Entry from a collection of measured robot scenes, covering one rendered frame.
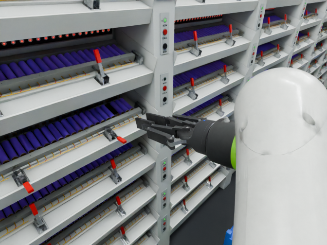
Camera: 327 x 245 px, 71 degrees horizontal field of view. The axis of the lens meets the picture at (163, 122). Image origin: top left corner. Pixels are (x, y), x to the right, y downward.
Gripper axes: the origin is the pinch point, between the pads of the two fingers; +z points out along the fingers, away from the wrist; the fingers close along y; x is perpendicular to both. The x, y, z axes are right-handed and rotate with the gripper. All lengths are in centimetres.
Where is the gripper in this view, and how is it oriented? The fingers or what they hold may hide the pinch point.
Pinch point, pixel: (150, 122)
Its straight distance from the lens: 60.9
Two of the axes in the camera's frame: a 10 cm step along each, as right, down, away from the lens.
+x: -1.4, -9.2, -3.8
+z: -7.1, -1.8, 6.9
